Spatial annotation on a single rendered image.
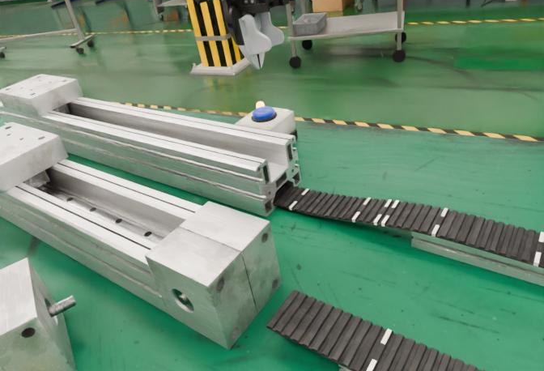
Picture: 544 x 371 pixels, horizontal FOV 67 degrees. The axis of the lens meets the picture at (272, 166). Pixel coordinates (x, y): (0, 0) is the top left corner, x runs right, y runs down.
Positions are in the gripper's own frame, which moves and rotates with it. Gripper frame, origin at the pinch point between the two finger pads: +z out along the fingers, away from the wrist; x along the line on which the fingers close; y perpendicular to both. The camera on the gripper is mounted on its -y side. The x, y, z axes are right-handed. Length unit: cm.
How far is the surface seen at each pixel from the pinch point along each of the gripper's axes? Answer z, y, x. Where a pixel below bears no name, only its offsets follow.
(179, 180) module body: 14.2, -5.3, -17.9
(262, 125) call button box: 10.5, 1.9, -3.1
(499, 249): 13.2, 41.2, -14.9
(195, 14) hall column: 44, -231, 209
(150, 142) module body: 8.0, -9.9, -17.7
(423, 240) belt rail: 15.5, 33.2, -14.3
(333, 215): 14.8, 21.5, -15.2
